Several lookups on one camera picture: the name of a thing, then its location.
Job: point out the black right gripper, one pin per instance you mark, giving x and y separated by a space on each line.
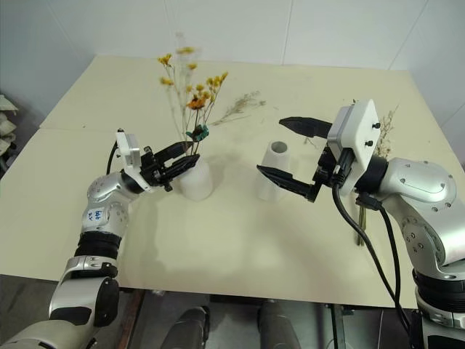
330 167

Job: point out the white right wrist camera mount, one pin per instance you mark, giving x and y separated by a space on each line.
357 134

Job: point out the loose beige dried sprig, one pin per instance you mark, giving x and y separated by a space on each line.
232 111

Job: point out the beige dried flower bouquet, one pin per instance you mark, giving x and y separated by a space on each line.
386 138

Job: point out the dark rounded shape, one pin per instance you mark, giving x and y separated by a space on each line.
190 329

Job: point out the stacked grey cardboard trays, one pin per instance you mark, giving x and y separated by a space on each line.
6 123

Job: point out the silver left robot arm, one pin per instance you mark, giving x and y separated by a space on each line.
98 189

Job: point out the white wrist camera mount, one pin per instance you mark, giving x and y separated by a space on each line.
128 152
357 134

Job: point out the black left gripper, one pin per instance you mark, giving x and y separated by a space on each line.
154 171

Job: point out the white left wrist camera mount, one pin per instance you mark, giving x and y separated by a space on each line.
128 152

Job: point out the metal table leg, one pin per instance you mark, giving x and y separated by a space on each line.
132 320
338 327

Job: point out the white rounded vase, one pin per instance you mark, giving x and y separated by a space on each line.
196 181

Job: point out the yellow dried flower bouquet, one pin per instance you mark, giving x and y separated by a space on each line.
198 103

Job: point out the white conical vase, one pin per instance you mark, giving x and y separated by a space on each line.
274 160

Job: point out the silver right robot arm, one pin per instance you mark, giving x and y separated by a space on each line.
417 181

